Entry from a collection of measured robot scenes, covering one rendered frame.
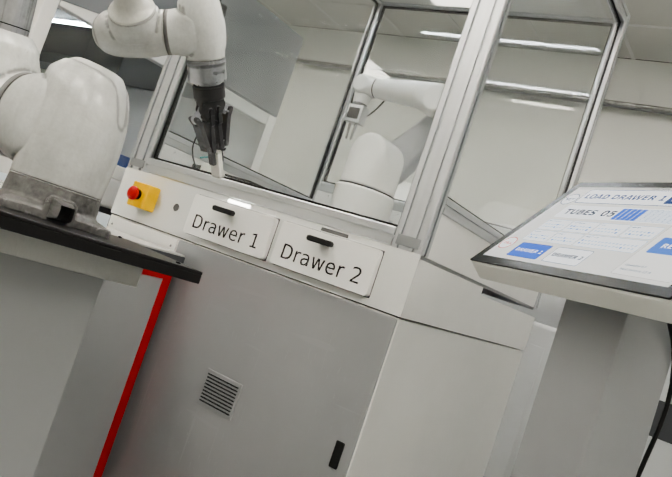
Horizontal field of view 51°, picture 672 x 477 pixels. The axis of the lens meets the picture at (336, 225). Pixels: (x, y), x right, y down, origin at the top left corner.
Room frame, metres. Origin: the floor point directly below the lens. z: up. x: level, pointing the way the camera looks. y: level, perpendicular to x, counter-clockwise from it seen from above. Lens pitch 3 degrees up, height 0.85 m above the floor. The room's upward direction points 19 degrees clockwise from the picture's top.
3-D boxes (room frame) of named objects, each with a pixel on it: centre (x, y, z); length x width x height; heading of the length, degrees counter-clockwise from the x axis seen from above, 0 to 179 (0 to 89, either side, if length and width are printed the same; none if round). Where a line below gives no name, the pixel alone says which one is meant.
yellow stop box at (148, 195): (2.02, 0.55, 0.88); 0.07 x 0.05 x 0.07; 56
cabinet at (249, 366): (2.23, -0.04, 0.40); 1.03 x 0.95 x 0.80; 56
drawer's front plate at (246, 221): (1.85, 0.26, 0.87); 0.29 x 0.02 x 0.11; 56
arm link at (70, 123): (1.21, 0.48, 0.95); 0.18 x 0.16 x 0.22; 79
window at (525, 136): (1.96, -0.44, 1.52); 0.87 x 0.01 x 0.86; 146
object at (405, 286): (2.23, -0.04, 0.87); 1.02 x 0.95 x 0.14; 56
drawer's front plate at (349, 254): (1.68, 0.00, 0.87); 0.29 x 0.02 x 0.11; 56
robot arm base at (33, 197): (1.19, 0.46, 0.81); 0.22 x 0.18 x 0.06; 34
